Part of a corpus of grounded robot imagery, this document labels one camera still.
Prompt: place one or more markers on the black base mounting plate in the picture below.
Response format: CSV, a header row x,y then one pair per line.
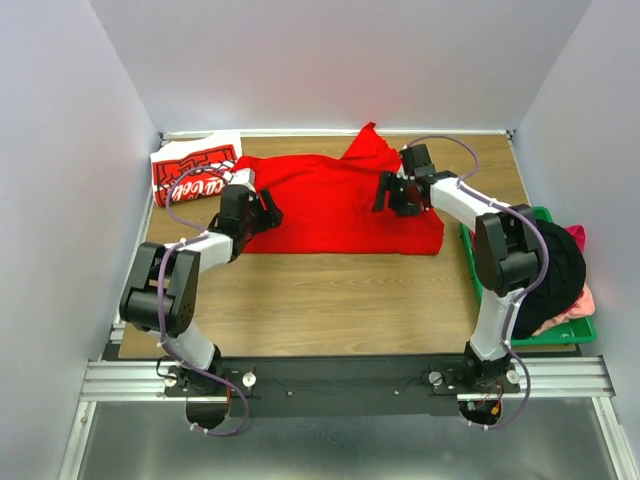
x,y
340,386

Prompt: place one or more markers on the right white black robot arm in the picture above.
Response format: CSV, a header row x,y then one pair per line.
x,y
511,257

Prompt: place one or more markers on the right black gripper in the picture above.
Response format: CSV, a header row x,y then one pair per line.
x,y
388,181

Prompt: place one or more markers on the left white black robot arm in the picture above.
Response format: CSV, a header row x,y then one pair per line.
x,y
160,292

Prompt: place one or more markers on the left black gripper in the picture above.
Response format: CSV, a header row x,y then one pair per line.
x,y
270,218

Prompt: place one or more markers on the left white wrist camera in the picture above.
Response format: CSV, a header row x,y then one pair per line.
x,y
243,177

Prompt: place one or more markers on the light pink shirt in bin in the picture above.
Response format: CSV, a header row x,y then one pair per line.
x,y
584,306

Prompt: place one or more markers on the green plastic bin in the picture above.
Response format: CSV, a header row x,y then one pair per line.
x,y
574,331

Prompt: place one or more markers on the plain red t shirt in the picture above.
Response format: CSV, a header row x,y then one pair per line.
x,y
327,204

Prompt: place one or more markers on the black shirt in bin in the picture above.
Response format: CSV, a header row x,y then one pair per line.
x,y
561,286

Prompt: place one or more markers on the folded red white printed shirt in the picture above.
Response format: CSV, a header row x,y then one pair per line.
x,y
197,168

